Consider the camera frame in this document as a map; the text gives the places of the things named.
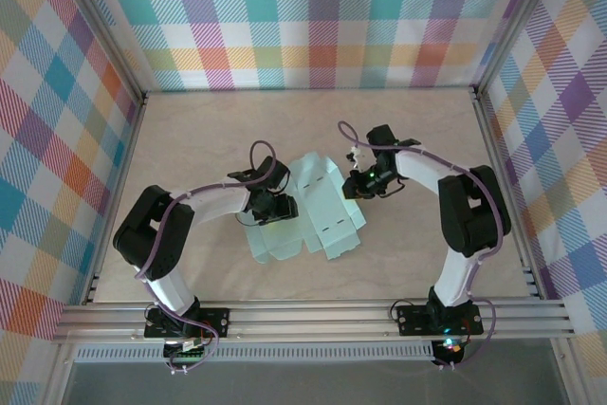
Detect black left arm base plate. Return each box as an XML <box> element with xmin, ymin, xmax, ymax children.
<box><xmin>144</xmin><ymin>307</ymin><xmax>231</xmax><ymax>339</ymax></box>

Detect grey slotted cable duct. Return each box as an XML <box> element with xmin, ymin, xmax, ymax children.
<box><xmin>75</xmin><ymin>345</ymin><xmax>435</xmax><ymax>363</ymax></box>

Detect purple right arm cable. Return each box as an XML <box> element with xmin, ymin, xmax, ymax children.
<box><xmin>336</xmin><ymin>120</ymin><xmax>508</xmax><ymax>373</ymax></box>

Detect light teal paper box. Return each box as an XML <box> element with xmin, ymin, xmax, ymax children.
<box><xmin>244</xmin><ymin>151</ymin><xmax>367</xmax><ymax>264</ymax></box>

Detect long aluminium base rail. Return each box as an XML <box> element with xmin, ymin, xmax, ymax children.
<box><xmin>51</xmin><ymin>300</ymin><xmax>578</xmax><ymax>344</ymax></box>

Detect aluminium table side rail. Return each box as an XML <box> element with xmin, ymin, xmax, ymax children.
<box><xmin>471</xmin><ymin>91</ymin><xmax>544</xmax><ymax>302</ymax></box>
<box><xmin>80</xmin><ymin>91</ymin><xmax>151</xmax><ymax>306</ymax></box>

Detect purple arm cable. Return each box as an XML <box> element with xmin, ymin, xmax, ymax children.
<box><xmin>336</xmin><ymin>120</ymin><xmax>508</xmax><ymax>373</ymax></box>
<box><xmin>135</xmin><ymin>139</ymin><xmax>290</xmax><ymax>376</ymax></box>

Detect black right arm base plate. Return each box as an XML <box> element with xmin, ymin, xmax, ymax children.
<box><xmin>396</xmin><ymin>303</ymin><xmax>483</xmax><ymax>336</ymax></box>

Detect green terminal circuit board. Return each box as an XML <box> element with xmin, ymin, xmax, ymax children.
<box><xmin>163</xmin><ymin>338</ymin><xmax>210</xmax><ymax>361</ymax></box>

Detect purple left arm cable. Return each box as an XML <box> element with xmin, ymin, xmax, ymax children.
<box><xmin>135</xmin><ymin>139</ymin><xmax>290</xmax><ymax>376</ymax></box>

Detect grey metal corner bracket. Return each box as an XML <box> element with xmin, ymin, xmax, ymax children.
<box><xmin>521</xmin><ymin>266</ymin><xmax>542</xmax><ymax>300</ymax></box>
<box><xmin>84</xmin><ymin>271</ymin><xmax>101</xmax><ymax>304</ymax></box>

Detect black controller with lit LED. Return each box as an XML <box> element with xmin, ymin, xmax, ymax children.
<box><xmin>433</xmin><ymin>336</ymin><xmax>469</xmax><ymax>366</ymax></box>

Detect aluminium frame post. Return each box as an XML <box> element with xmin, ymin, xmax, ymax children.
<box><xmin>56</xmin><ymin>0</ymin><xmax>151</xmax><ymax>105</ymax></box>
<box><xmin>471</xmin><ymin>0</ymin><xmax>563</xmax><ymax>102</ymax></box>

